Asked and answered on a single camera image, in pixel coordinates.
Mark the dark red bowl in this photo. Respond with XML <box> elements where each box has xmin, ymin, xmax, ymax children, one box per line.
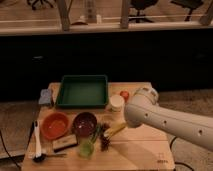
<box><xmin>72</xmin><ymin>112</ymin><xmax>97</xmax><ymax>137</ymax></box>

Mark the black cable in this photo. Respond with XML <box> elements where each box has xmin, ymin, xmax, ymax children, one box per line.
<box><xmin>169</xmin><ymin>135</ymin><xmax>196</xmax><ymax>171</ymax></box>
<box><xmin>0</xmin><ymin>129</ymin><xmax>23</xmax><ymax>170</ymax></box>

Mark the small red tomato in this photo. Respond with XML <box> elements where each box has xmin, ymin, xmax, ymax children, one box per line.
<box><xmin>120</xmin><ymin>91</ymin><xmax>129</xmax><ymax>102</ymax></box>

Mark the bunch of dark grapes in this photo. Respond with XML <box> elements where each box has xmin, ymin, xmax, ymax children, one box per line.
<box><xmin>100</xmin><ymin>123</ymin><xmax>110</xmax><ymax>151</ymax></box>

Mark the black office chair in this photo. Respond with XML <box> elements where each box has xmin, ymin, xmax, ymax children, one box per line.
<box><xmin>129</xmin><ymin>0</ymin><xmax>158</xmax><ymax>23</ymax></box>

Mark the black cable left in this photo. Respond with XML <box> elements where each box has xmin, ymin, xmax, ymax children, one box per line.
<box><xmin>0</xmin><ymin>129</ymin><xmax>23</xmax><ymax>170</ymax></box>

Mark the orange plastic bowl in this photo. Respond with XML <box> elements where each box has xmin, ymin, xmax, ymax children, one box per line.
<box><xmin>41</xmin><ymin>112</ymin><xmax>70</xmax><ymax>140</ymax></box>

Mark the black spoon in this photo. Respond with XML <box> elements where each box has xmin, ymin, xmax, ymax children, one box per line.
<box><xmin>33</xmin><ymin>153</ymin><xmax>67</xmax><ymax>163</ymax></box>

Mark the green vegetable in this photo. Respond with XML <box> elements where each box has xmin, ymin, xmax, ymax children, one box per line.
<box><xmin>91</xmin><ymin>123</ymin><xmax>101</xmax><ymax>143</ymax></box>

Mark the green plastic tray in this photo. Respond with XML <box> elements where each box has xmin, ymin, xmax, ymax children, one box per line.
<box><xmin>55</xmin><ymin>75</ymin><xmax>108</xmax><ymax>109</ymax></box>

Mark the green plastic cup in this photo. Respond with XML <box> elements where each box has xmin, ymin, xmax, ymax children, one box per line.
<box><xmin>78</xmin><ymin>140</ymin><xmax>94</xmax><ymax>158</ymax></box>

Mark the yellow banana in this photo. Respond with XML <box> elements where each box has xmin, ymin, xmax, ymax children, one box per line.
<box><xmin>104</xmin><ymin>123</ymin><xmax>127</xmax><ymax>139</ymax></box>

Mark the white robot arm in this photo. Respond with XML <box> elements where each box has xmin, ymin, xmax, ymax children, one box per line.
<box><xmin>124</xmin><ymin>87</ymin><xmax>213</xmax><ymax>151</ymax></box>

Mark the white paper cup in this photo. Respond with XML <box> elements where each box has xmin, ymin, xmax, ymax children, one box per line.
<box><xmin>109</xmin><ymin>94</ymin><xmax>125</xmax><ymax>112</ymax></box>

